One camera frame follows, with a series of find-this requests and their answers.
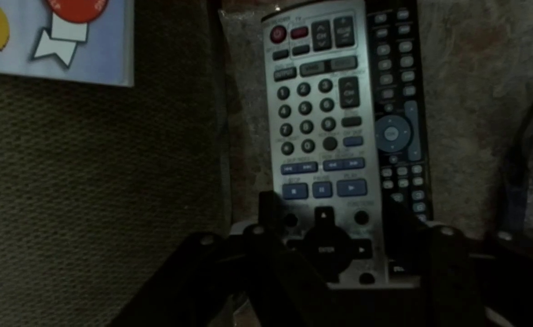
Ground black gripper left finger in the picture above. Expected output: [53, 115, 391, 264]
[109, 188, 342, 327]

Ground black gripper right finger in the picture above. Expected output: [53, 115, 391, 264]
[384, 203, 533, 327]

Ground silver remote controller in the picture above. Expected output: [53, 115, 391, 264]
[260, 0, 391, 286]

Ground black remote controller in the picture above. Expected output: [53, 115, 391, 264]
[364, 0, 435, 223]

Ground grey-brown fabric couch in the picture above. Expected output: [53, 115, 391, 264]
[0, 0, 533, 327]

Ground colourful magazine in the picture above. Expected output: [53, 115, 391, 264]
[0, 0, 136, 90]

